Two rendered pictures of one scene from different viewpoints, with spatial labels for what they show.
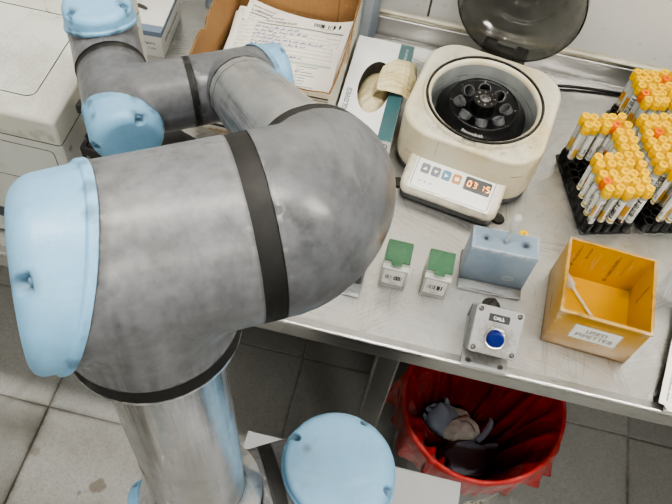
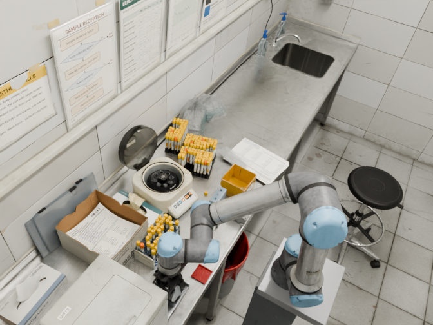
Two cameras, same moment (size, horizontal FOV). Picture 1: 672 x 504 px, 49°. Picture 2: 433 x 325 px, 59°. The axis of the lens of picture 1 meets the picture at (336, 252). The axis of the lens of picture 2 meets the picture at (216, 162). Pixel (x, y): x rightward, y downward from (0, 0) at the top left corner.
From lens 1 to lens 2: 105 cm
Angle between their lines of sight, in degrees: 45
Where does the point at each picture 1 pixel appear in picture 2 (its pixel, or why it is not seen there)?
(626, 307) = (237, 179)
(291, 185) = (327, 180)
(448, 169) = (178, 200)
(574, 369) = not seen: hidden behind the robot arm
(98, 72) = (198, 248)
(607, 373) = not seen: hidden behind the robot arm
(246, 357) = not seen: outside the picture
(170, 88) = (209, 231)
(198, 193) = (328, 192)
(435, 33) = (110, 181)
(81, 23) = (179, 246)
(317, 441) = (296, 247)
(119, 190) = (327, 203)
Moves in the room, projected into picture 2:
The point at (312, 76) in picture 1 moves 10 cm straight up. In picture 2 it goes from (119, 226) to (116, 211)
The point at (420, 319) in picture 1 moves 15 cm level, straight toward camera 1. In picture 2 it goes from (226, 231) to (252, 249)
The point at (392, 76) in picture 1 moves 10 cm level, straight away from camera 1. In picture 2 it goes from (136, 199) to (118, 190)
